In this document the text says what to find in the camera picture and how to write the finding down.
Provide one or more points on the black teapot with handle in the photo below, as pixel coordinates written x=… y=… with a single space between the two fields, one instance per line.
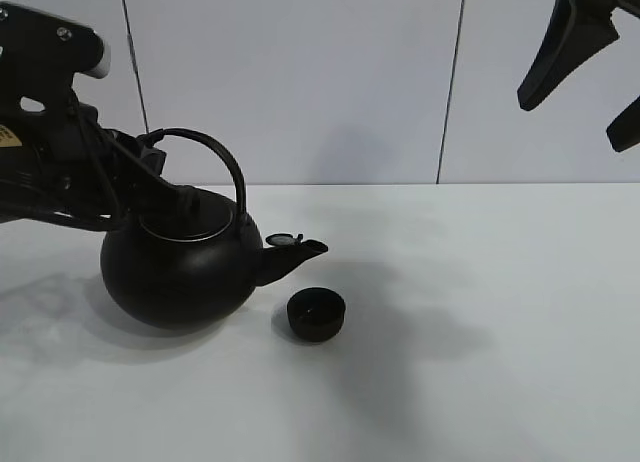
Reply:
x=194 y=267

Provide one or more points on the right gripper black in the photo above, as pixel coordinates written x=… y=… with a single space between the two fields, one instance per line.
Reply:
x=577 y=30

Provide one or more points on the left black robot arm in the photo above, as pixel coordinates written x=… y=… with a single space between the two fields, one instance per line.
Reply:
x=58 y=164

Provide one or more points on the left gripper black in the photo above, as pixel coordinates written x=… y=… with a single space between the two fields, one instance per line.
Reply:
x=53 y=154

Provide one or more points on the small black teacup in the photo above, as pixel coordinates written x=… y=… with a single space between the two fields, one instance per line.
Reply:
x=316 y=314

